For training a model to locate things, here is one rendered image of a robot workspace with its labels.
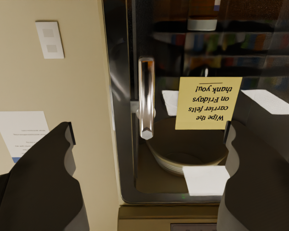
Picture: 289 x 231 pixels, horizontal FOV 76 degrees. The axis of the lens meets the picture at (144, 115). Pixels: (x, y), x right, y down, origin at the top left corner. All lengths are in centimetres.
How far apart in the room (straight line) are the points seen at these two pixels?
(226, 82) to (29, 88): 71
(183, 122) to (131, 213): 21
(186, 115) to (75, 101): 58
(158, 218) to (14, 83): 69
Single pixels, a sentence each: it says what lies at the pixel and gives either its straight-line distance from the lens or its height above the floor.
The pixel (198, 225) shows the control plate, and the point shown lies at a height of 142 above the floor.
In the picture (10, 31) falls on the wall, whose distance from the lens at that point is 79.
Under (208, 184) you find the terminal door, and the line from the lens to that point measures 36.
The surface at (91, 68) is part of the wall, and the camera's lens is 71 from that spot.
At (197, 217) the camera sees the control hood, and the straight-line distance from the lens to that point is 40.
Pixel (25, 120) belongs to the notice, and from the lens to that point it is 91.
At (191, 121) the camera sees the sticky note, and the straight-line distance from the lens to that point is 26.
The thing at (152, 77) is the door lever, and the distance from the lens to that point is 18.
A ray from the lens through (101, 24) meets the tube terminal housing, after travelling 24.
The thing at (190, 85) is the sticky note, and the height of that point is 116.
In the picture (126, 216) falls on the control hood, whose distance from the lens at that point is 39.
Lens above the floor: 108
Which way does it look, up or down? 29 degrees up
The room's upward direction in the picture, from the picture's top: 180 degrees clockwise
